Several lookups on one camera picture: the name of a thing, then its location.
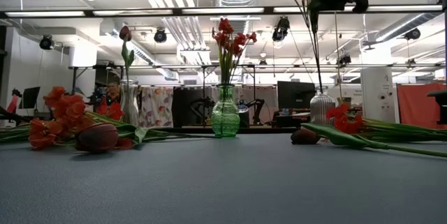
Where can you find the green glass vase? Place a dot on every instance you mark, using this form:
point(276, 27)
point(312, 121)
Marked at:
point(225, 119)

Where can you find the white pillar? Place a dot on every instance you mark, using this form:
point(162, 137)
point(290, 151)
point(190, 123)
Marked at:
point(379, 91)

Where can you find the tall clear glass vase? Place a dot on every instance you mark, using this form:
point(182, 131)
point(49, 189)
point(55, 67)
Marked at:
point(130, 102)

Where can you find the orange-red partition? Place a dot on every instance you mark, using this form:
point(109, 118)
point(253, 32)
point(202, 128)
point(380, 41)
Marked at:
point(412, 105)

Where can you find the black frame bar with lights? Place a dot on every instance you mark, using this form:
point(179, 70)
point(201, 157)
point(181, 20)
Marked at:
point(177, 11)

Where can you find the dark red artificial tulip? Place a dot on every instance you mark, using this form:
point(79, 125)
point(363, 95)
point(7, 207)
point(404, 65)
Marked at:
point(305, 136)
point(96, 138)
point(125, 33)

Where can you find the person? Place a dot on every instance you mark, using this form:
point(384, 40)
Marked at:
point(112, 93)

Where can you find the large black computer monitor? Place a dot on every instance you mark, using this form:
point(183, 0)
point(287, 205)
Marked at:
point(295, 93)

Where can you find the orange artificial flower spray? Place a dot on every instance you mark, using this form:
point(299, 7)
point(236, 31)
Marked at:
point(110, 109)
point(66, 109)
point(230, 42)

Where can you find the white floral patterned cloth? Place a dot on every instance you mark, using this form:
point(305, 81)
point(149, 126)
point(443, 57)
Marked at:
point(157, 107)

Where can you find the small black computer monitor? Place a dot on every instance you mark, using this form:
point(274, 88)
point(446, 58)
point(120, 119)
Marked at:
point(30, 96)

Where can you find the clear ribbed glass vase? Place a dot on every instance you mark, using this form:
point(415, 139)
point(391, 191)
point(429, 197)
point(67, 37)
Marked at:
point(320, 109)

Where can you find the black distant rig frame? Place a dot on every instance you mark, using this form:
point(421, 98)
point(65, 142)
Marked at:
point(204, 77)

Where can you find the blue-grey table mat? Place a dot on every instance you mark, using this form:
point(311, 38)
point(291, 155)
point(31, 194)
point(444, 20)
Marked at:
point(223, 182)

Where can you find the black cloth panel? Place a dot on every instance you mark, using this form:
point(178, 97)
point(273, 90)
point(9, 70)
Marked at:
point(183, 107)

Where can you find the black idle robot arm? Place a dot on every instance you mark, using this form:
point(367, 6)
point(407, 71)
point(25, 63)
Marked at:
point(202, 109)
point(258, 107)

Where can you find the black hanging camera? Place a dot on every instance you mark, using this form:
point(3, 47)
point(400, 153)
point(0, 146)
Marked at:
point(412, 34)
point(344, 59)
point(160, 36)
point(280, 30)
point(46, 42)

